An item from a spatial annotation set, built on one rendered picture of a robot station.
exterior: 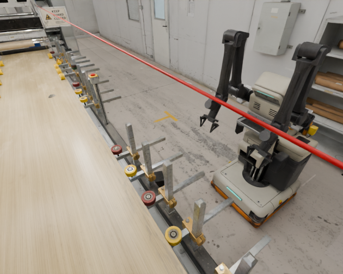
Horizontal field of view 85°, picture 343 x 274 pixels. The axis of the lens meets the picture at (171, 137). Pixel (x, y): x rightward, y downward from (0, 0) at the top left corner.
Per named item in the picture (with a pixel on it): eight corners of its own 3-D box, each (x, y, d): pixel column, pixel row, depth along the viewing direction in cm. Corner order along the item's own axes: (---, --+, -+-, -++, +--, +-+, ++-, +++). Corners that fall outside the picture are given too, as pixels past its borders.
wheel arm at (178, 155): (180, 155, 148) (180, 150, 146) (183, 157, 146) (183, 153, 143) (129, 180, 130) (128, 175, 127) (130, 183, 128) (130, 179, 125)
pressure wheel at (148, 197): (151, 216, 108) (148, 204, 101) (140, 209, 112) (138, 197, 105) (159, 205, 113) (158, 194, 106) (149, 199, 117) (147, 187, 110)
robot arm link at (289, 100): (330, 47, 76) (302, 42, 83) (323, 49, 74) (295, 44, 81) (289, 133, 102) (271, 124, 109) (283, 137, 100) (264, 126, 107)
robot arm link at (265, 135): (290, 128, 100) (275, 120, 106) (283, 124, 92) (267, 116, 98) (276, 146, 104) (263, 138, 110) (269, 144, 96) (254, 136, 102)
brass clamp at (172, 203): (165, 189, 122) (165, 184, 118) (177, 205, 113) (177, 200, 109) (157, 194, 119) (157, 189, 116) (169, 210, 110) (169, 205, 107)
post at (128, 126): (138, 168, 160) (129, 121, 131) (140, 170, 158) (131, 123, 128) (134, 170, 159) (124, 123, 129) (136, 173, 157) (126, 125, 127)
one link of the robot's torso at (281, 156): (254, 153, 182) (261, 132, 166) (282, 172, 163) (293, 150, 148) (235, 164, 170) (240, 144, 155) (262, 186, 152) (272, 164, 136)
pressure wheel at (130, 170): (128, 186, 125) (126, 174, 118) (125, 178, 130) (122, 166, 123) (140, 181, 128) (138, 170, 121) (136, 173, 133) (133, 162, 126)
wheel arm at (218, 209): (228, 199, 114) (230, 195, 112) (233, 204, 112) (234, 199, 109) (168, 242, 96) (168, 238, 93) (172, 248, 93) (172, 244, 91)
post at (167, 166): (170, 210, 124) (168, 158, 95) (173, 214, 122) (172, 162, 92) (166, 213, 123) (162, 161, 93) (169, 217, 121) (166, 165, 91)
